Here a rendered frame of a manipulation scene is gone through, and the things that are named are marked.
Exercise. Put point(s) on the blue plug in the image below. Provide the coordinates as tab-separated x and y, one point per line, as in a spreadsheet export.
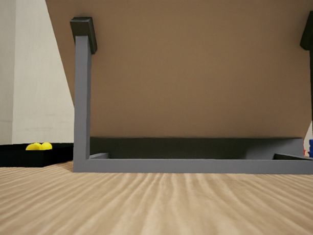
311	148

